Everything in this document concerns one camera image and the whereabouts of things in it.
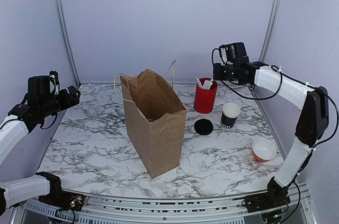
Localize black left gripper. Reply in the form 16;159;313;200
40;85;80;117

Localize brown paper bag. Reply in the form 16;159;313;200
114;69;187;178

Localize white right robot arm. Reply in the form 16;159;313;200
212;61;330;211

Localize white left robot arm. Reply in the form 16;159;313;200
1;86;81;213

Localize white sugar stick packets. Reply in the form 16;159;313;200
196;77;214;90

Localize black stacked paper cup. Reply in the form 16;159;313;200
221;103;241;129

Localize red cylindrical canister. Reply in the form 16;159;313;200
194;81;218;114

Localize black plastic cup lids stack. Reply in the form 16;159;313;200
194;119;213;136

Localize orange white bowl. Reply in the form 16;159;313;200
252;138;277;162

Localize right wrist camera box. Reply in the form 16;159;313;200
218;42;249;66

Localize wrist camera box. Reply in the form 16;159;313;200
28;70;60;100
218;42;249;66

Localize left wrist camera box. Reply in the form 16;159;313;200
28;70;60;100

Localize aluminium frame post right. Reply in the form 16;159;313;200
260;0;281;62

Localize aluminium frame post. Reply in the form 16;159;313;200
55;0;81;88
260;0;281;62

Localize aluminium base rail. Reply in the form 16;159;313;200
9;183;319;223

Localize aluminium frame post left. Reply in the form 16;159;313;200
55;0;81;88

